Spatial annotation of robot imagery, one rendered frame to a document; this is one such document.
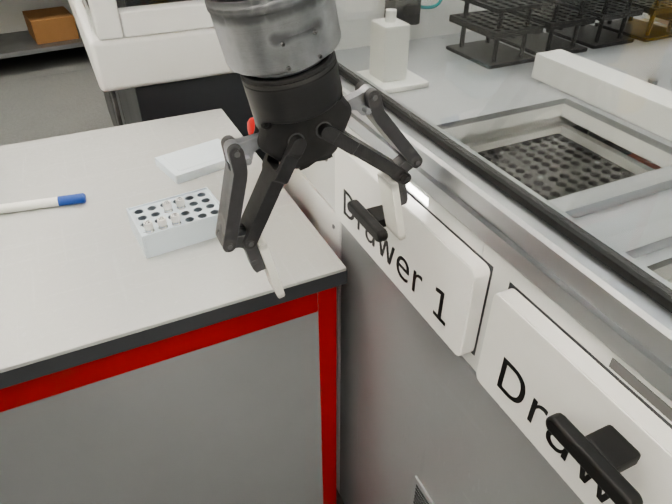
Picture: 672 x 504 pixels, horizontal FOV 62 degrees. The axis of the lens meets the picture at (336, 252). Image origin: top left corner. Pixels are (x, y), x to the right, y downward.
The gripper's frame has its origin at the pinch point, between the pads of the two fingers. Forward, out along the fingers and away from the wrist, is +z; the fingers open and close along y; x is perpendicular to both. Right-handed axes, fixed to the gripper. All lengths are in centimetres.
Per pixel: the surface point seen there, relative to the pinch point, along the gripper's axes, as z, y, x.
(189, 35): 1, 5, 83
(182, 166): 11, -9, 49
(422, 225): -0.9, 8.4, -2.8
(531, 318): -1.0, 9.0, -18.0
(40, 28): 57, -45, 378
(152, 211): 7.3, -15.8, 33.0
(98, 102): 86, -30, 299
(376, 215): 0.1, 6.1, 2.6
